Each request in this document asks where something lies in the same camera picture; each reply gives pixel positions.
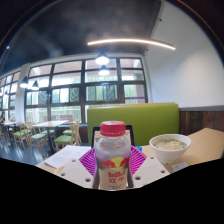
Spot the paper receipt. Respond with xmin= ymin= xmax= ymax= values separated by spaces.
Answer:
xmin=170 ymin=161 xmax=190 ymax=173

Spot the red-capped clear drink bottle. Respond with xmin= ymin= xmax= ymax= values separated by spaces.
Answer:
xmin=92 ymin=120 xmax=133 ymax=191

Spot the green upholstered booth seat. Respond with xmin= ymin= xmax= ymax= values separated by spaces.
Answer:
xmin=86 ymin=102 xmax=181 ymax=148

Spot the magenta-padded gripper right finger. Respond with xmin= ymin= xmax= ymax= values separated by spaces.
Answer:
xmin=128 ymin=145 xmax=171 ymax=190

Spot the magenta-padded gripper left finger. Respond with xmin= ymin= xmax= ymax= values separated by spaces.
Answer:
xmin=56 ymin=147 xmax=98 ymax=190

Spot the white paper sheet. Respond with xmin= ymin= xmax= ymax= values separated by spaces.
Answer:
xmin=43 ymin=144 xmax=92 ymax=170

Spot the light wooden dining table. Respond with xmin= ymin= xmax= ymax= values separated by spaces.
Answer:
xmin=31 ymin=119 xmax=70 ymax=154
xmin=1 ymin=120 xmax=21 ymax=148

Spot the black-framed window wall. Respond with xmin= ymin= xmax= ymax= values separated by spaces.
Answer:
xmin=0 ymin=57 xmax=149 ymax=124

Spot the white bowl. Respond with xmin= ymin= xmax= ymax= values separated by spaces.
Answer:
xmin=148 ymin=133 xmax=192 ymax=165

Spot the long linear ceiling light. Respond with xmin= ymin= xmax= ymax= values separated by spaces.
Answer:
xmin=86 ymin=37 xmax=177 ymax=51

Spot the group of pendant lamps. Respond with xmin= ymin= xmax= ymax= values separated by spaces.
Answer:
xmin=19 ymin=51 xmax=111 ymax=92

